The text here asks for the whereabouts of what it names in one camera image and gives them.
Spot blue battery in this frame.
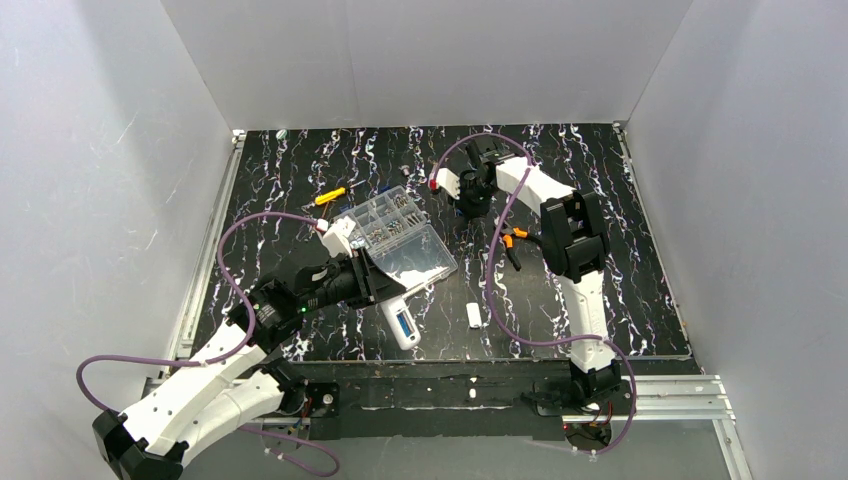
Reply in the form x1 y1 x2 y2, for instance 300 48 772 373
396 311 416 341

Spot white remote control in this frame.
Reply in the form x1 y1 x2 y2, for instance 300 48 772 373
379 296 421 351

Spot white battery cover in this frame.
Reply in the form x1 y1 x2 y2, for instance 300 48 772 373
465 303 483 329

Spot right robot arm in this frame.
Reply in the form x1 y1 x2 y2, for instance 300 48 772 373
449 133 621 406

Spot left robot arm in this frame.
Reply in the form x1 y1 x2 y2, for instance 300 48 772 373
93 248 408 479

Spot orange black pliers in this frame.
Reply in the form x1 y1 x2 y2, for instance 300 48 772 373
499 227 529 271

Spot clear plastic organizer box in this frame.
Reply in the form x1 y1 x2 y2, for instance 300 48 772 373
336 186 457 293

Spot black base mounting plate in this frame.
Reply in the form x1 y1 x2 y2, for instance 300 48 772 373
292 359 570 440

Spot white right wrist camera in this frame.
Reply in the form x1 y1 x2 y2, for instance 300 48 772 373
428 168 461 200

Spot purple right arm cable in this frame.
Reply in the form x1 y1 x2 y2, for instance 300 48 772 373
429 132 639 458

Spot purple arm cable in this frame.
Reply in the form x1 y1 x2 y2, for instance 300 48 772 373
74 211 342 477
429 132 639 458

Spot yellow handled screwdriver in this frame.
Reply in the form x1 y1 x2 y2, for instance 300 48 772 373
313 180 365 206

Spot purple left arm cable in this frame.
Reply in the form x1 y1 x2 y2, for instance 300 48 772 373
74 211 342 477

